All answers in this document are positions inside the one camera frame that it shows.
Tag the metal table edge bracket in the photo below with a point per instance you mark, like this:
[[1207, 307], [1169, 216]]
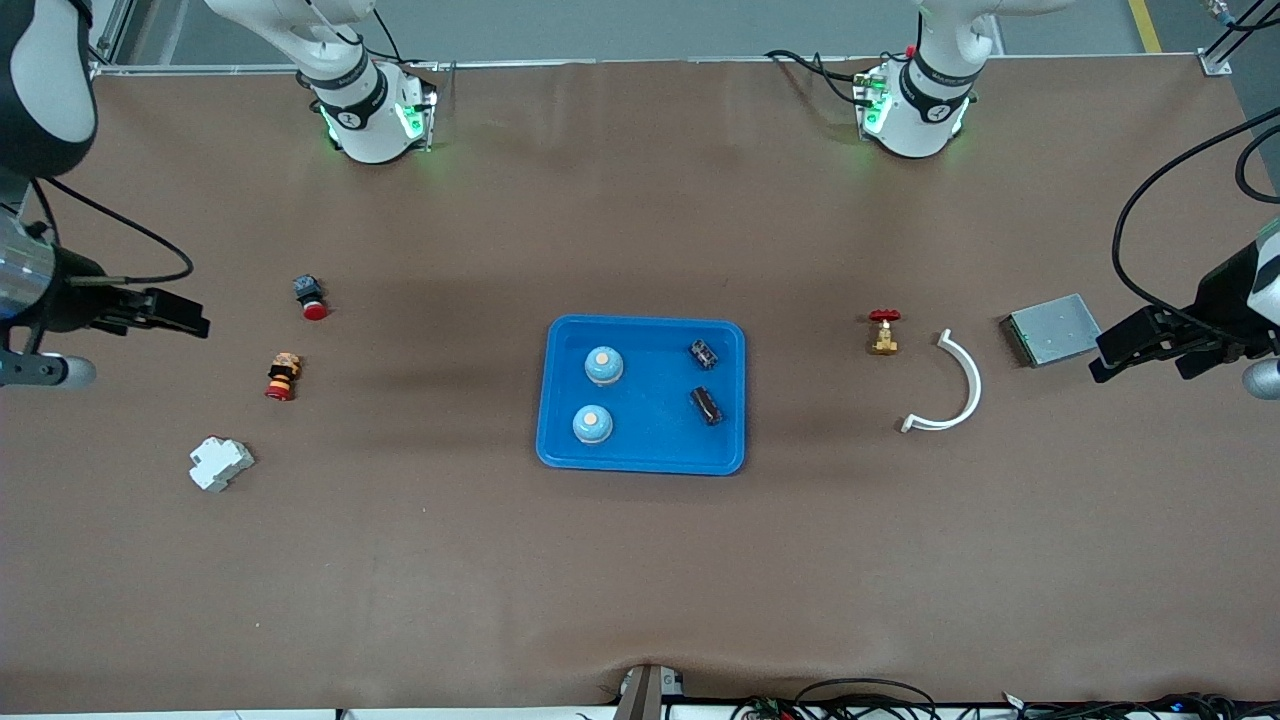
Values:
[[645, 695]]

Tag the red emergency stop button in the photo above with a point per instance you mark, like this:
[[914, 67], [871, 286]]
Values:
[[312, 300]]

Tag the white circuit breaker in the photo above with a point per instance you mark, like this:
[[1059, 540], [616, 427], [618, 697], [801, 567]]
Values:
[[220, 465]]

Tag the blue plastic tray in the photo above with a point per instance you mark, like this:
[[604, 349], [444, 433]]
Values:
[[650, 440]]

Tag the grey metal power supply box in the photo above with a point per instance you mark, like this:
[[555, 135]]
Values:
[[1055, 330]]

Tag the small black connector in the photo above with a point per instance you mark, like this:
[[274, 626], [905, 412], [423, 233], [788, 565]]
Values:
[[703, 354]]

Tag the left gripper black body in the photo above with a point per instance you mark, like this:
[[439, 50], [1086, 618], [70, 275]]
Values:
[[1222, 298]]

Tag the aluminium frame post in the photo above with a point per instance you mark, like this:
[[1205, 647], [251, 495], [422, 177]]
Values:
[[1215, 63], [118, 25]]

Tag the blue call bell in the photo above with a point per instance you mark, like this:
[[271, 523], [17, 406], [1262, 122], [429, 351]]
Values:
[[592, 425], [603, 368]]

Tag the white curved plastic strip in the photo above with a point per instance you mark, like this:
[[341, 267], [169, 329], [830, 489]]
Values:
[[974, 385]]

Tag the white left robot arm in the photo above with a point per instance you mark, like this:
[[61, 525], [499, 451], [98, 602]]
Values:
[[925, 120]]

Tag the dark brown electrolytic capacitor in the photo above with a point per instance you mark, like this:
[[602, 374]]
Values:
[[705, 406]]

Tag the aluminium table edge rail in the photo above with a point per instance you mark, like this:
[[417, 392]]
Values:
[[600, 63]]

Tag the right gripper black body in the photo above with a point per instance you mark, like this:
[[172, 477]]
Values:
[[72, 296]]

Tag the red yellow push button switch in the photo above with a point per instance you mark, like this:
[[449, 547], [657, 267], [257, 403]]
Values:
[[282, 378]]

